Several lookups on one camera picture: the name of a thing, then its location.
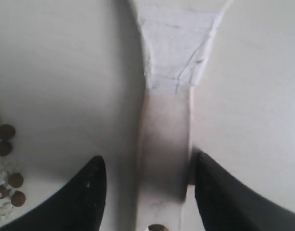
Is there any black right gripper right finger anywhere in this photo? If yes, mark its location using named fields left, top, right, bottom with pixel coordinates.
left=195, top=152, right=295, bottom=231

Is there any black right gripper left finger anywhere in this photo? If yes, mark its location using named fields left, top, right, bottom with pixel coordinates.
left=0, top=156, right=106, bottom=231

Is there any pile of brown pellets and grains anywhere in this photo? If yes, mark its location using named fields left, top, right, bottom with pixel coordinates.
left=0, top=117, right=26, bottom=226

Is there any wooden paint brush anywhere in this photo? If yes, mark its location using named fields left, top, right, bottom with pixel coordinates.
left=130, top=0, right=231, bottom=231

